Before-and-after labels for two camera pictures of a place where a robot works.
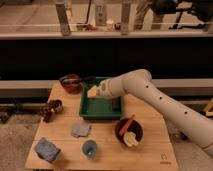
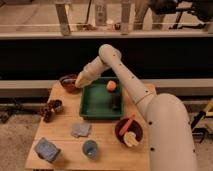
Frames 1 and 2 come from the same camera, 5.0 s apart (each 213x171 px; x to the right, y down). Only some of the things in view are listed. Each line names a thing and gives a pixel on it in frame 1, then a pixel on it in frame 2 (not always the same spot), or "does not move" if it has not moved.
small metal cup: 58,106 does not move
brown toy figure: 47,111 does not move
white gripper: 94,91 → 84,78
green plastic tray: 100,108 does not move
